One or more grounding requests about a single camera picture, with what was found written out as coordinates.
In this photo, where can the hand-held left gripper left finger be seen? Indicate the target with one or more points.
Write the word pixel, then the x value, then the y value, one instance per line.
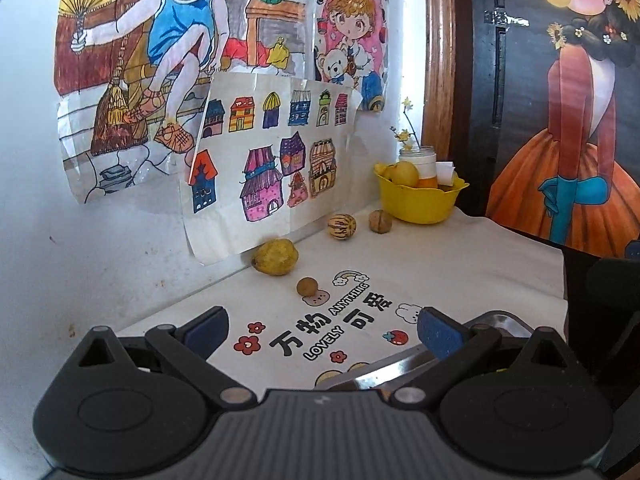
pixel 207 327

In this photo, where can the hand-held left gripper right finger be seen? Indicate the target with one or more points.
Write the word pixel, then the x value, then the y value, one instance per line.
pixel 440 332

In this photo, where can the metal tray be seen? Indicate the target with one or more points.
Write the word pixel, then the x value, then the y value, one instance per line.
pixel 390 367

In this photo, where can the yellow plastic bowl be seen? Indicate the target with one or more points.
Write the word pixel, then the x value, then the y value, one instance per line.
pixel 417 205

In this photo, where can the yellow-green oval fruit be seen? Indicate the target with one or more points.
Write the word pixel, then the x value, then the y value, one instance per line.
pixel 386 172

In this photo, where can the printed white cloth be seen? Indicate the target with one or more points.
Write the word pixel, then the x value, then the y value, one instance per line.
pixel 475 270

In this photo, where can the large yellow guava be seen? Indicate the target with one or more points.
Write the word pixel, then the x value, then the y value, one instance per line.
pixel 275 257

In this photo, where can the small brown fruit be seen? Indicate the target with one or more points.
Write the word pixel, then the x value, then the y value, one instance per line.
pixel 307 287

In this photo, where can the brown walnut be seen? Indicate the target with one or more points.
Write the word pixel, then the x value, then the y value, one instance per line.
pixel 381 221

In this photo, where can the small striped melon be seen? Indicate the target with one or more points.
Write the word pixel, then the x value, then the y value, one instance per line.
pixel 341 225

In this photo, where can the white paper roll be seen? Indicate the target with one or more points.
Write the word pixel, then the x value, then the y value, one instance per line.
pixel 446 172

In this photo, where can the round yellow fruit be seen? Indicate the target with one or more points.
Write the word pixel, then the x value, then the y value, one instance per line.
pixel 406 174

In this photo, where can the orange dress figure poster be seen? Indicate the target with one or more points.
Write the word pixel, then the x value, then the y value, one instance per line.
pixel 575 160

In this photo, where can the white jar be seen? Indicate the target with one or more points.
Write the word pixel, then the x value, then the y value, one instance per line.
pixel 420 159

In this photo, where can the coloured houses drawing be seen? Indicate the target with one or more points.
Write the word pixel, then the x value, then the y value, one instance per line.
pixel 270 160

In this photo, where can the yellow flower sprig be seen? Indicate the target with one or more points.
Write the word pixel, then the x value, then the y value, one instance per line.
pixel 407 130

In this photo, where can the black panel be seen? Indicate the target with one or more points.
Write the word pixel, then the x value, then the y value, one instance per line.
pixel 492 110

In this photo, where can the child with fan drawing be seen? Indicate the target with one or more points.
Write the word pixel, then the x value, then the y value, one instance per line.
pixel 150 60

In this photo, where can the pink cartoon child drawing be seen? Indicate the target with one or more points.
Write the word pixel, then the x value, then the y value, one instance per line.
pixel 350 35

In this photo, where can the metal latch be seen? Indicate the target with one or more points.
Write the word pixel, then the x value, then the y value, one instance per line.
pixel 505 17

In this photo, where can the brown wooden frame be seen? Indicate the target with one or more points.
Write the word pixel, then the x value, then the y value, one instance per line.
pixel 440 60

